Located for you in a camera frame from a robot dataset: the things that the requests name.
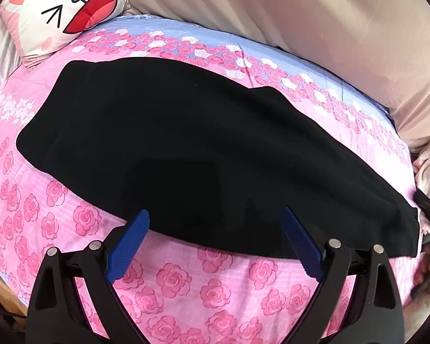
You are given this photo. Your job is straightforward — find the wooden bed frame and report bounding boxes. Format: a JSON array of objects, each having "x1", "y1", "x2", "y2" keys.
[{"x1": 0, "y1": 254, "x2": 27, "y2": 320}]

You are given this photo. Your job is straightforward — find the person's right hand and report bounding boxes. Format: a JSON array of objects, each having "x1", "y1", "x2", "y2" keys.
[{"x1": 406, "y1": 258, "x2": 430, "y2": 316}]

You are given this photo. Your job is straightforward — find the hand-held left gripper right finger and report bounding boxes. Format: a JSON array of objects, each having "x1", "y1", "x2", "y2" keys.
[{"x1": 280, "y1": 205, "x2": 406, "y2": 344}]

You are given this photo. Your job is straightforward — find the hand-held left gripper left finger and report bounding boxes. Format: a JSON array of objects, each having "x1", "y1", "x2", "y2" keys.
[{"x1": 26, "y1": 209, "x2": 151, "y2": 344}]

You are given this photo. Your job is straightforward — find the pink rose print bedspread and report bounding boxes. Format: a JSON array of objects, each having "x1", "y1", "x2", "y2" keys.
[{"x1": 0, "y1": 14, "x2": 423, "y2": 344}]

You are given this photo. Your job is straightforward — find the beige draped cloth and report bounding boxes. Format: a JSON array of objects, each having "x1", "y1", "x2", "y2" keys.
[{"x1": 113, "y1": 0, "x2": 430, "y2": 151}]

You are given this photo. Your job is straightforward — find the pale pink satin fabric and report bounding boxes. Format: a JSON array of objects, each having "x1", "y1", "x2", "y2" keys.
[{"x1": 0, "y1": 14, "x2": 26, "y2": 97}]

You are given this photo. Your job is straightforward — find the black pants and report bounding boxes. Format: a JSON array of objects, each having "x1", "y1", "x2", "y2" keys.
[{"x1": 16, "y1": 57, "x2": 421, "y2": 259}]

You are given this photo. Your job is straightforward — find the white cat face pillow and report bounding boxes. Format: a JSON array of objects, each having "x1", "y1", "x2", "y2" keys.
[{"x1": 0, "y1": 0, "x2": 131, "y2": 71}]

